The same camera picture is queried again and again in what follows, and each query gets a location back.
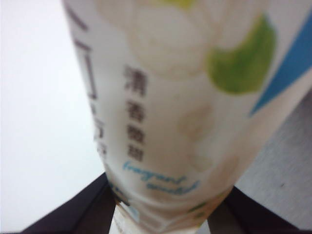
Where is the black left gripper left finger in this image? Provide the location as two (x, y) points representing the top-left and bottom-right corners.
(19, 174), (118, 234)

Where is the pale jasmine oolong tea bottle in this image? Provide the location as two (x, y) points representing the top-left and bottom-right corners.
(60, 0), (312, 234)

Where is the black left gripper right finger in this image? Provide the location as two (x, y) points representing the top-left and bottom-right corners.
(207, 186), (303, 234)

